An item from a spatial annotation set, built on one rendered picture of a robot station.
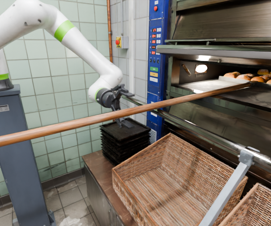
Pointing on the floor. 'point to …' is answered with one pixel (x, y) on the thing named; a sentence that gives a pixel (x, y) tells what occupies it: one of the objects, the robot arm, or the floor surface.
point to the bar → (248, 160)
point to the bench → (104, 192)
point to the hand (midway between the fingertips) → (130, 111)
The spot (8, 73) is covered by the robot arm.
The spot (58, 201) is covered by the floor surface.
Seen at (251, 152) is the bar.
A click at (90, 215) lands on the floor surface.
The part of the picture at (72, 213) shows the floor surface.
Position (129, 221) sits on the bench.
